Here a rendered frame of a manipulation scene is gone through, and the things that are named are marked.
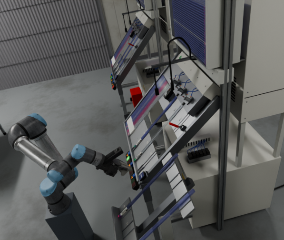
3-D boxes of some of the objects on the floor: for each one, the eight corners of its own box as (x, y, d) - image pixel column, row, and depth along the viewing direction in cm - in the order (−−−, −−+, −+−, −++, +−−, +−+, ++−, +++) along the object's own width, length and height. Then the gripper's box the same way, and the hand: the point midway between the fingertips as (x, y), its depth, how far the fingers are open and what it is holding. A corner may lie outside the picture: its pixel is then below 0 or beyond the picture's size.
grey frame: (157, 248, 192) (86, -40, 82) (139, 175, 256) (85, -44, 146) (224, 229, 196) (242, -71, 86) (190, 161, 259) (175, -61, 149)
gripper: (93, 163, 142) (124, 174, 151) (96, 171, 134) (128, 183, 143) (101, 150, 140) (132, 163, 150) (104, 158, 132) (136, 171, 142)
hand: (131, 168), depth 145 cm, fingers closed
